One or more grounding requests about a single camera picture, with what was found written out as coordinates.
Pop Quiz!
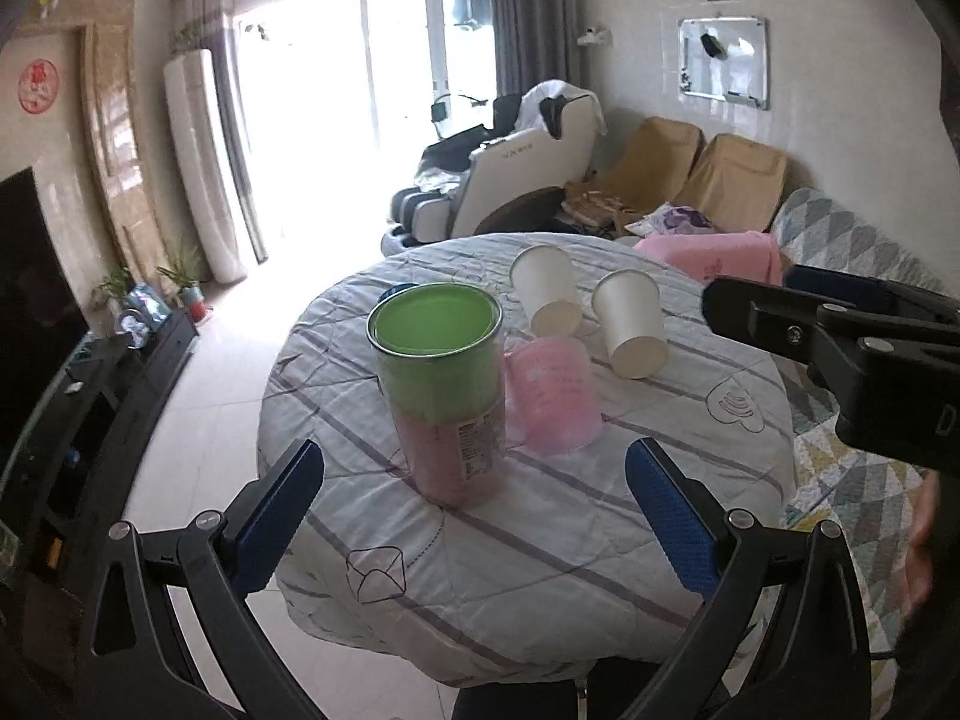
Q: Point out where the small green potted plant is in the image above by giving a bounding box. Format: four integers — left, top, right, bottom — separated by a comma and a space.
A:
94, 266, 137, 316

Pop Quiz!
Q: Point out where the potted plant red pot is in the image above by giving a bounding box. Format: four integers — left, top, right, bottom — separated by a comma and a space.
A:
154, 236, 215, 323

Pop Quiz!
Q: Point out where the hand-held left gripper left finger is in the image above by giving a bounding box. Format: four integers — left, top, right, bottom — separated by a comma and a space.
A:
75, 439, 325, 720

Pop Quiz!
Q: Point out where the green lidded tin can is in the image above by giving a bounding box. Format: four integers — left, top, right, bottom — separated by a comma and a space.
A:
366, 283, 509, 509

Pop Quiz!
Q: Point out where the purple floral cloth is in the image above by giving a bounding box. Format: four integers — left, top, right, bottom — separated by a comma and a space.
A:
626, 202, 718, 236

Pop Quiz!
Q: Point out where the pink plastic measuring cup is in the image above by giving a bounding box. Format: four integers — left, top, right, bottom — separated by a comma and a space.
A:
504, 336, 603, 455

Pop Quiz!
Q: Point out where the red round wall decoration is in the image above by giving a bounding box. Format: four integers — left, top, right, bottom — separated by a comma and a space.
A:
16, 58, 61, 115

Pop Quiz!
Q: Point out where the wall whiteboard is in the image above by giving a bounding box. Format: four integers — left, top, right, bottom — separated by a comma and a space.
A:
677, 15, 771, 112

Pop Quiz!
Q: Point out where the black television cabinet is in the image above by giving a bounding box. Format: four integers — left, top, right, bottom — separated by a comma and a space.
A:
0, 307, 200, 605

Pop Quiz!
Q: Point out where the person's right forearm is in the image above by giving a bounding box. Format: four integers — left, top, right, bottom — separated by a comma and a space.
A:
904, 469, 940, 620

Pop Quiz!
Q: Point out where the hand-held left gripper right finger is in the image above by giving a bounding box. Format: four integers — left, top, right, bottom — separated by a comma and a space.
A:
625, 435, 893, 720

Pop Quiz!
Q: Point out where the round table with striped cloth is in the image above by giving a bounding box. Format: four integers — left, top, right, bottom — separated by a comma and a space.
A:
257, 231, 797, 691

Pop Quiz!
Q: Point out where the white paper cup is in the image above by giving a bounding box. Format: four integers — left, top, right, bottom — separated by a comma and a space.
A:
510, 244, 584, 337
591, 268, 669, 380

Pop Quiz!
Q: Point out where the patterned sofa cover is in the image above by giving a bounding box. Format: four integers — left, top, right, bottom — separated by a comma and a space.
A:
771, 187, 960, 683

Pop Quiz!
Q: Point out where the black exercise bike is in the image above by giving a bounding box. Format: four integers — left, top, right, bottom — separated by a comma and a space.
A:
431, 90, 490, 140

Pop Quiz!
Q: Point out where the pink blanket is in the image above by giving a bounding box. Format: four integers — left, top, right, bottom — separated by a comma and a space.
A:
634, 231, 785, 287

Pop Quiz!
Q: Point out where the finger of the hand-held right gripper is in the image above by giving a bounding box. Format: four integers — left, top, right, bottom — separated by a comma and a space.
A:
701, 276, 960, 400
784, 264, 960, 316

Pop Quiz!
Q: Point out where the white massage chair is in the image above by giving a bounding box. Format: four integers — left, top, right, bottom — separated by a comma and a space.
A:
381, 81, 608, 256

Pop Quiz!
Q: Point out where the brown folded cloth pile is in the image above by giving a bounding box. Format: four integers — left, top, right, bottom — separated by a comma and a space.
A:
562, 180, 632, 235

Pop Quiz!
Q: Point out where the tan sofa cushion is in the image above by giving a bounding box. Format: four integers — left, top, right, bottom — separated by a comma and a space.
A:
686, 133, 788, 234
600, 116, 706, 215

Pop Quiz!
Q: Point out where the black television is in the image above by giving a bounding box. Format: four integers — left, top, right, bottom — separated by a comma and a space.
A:
0, 165, 91, 460

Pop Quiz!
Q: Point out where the white standing air conditioner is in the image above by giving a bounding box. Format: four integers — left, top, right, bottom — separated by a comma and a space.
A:
163, 49, 249, 285

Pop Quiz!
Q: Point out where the grey striped curtain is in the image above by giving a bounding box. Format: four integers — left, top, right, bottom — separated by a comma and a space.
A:
486, 0, 593, 115
176, 0, 269, 266

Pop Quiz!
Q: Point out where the black garment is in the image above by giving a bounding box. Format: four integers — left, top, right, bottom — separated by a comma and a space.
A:
491, 94, 572, 142

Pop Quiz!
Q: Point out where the white garment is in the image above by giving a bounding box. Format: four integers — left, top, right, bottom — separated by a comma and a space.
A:
517, 80, 608, 137

